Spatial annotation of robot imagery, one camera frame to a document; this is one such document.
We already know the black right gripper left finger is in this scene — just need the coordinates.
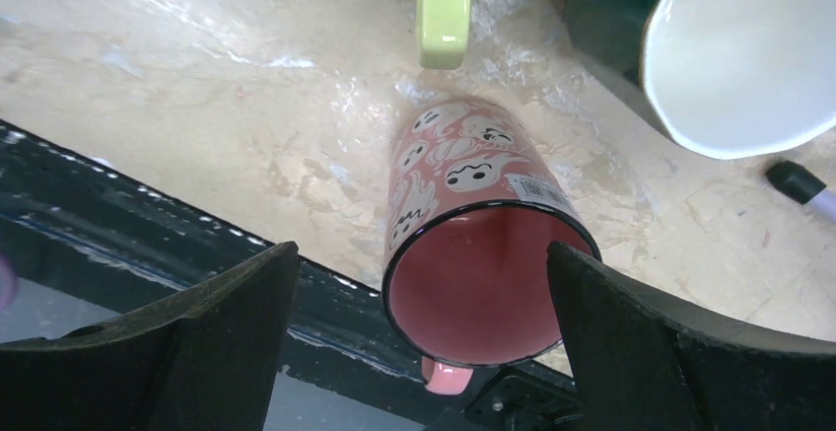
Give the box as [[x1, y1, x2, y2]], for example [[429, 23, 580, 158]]
[[1, 242, 300, 430]]

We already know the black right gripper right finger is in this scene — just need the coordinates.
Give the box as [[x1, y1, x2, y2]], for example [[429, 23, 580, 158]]
[[547, 243, 835, 430]]

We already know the pink ghost mug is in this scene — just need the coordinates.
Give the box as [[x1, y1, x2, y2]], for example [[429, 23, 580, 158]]
[[383, 97, 600, 395]]

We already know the dark green mug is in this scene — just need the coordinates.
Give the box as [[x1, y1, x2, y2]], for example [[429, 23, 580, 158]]
[[564, 0, 835, 160]]

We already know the light green mug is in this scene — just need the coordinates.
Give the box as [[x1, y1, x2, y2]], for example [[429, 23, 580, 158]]
[[415, 0, 471, 70]]

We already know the white tripod stand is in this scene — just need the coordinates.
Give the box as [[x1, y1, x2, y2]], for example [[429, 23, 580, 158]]
[[766, 160, 835, 222]]

